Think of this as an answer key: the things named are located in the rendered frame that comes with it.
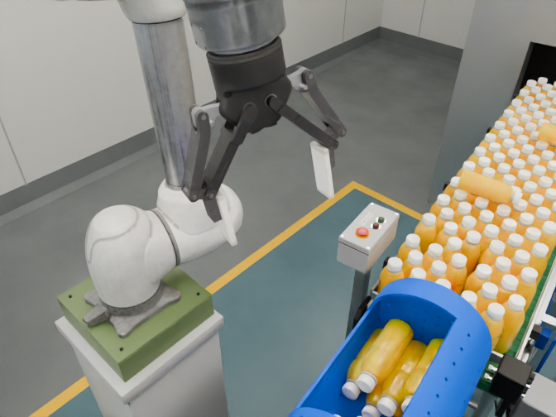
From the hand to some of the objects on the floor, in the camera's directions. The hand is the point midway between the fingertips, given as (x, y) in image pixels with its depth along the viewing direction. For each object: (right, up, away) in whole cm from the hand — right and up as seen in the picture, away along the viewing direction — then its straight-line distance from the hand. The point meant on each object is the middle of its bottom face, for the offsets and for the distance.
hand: (278, 208), depth 59 cm
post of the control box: (+28, -90, +156) cm, 182 cm away
